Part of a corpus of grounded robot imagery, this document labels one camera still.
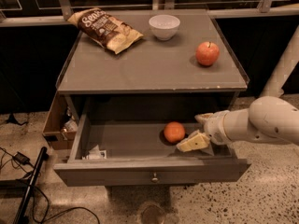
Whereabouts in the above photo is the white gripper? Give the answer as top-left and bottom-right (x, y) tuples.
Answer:
(177, 110), (230, 152)

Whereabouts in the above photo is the orange fruit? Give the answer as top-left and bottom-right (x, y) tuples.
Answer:
(164, 121), (185, 144)

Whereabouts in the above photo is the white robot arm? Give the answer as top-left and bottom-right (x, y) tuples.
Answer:
(177, 27), (299, 152)

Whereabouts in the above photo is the brass drawer knob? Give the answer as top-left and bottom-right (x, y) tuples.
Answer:
(151, 173), (160, 184)

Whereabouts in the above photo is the grey cabinet with counter top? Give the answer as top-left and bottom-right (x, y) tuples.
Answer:
(58, 9), (249, 115)

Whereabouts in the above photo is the grey open top drawer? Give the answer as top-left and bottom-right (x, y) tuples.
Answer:
(54, 95), (249, 186)

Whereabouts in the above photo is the white paper packet in drawer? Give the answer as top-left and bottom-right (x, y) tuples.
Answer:
(82, 146), (107, 160)

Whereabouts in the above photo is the red apple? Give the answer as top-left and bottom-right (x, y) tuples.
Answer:
(195, 42), (220, 66)

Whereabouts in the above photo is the white ceramic bowl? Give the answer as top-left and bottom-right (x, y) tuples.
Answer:
(149, 14), (180, 41)

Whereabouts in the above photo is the brown chip bag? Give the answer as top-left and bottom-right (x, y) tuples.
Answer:
(67, 8), (143, 54)

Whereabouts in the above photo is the cardboard box with items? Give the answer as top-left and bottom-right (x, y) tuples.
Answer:
(42, 93), (76, 150)

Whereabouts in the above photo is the black pole on floor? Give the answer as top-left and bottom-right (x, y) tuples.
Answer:
(13, 147), (48, 224)

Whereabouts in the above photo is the metal window railing frame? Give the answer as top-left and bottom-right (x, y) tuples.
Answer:
(0, 0), (299, 26)

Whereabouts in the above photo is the black power adapter with cable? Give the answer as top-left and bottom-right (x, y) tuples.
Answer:
(0, 147), (101, 224)

